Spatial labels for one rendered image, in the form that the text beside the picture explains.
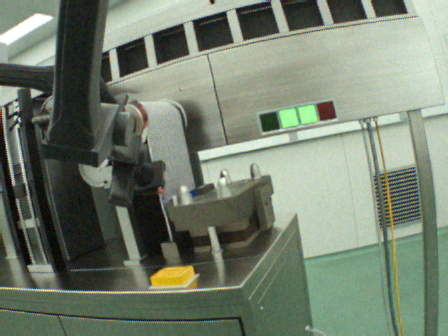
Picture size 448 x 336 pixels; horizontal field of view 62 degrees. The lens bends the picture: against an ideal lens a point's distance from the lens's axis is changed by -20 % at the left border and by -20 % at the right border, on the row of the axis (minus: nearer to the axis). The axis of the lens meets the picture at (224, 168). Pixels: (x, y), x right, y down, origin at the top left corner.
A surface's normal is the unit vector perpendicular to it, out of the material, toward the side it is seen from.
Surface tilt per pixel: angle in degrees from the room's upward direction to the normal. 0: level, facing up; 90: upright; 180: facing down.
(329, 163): 90
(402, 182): 90
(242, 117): 90
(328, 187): 90
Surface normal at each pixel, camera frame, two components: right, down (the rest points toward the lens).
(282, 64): -0.30, 0.11
